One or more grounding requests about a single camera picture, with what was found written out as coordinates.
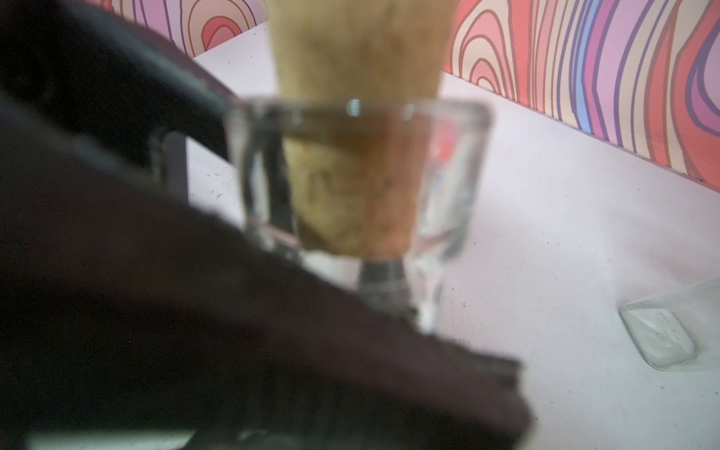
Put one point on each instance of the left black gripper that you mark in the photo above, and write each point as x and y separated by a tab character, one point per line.
132	298

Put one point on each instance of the clear bottle red label cork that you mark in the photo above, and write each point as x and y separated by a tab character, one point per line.
357	171

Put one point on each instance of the clear bottle blue label cork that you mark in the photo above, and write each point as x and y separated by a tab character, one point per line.
678	330

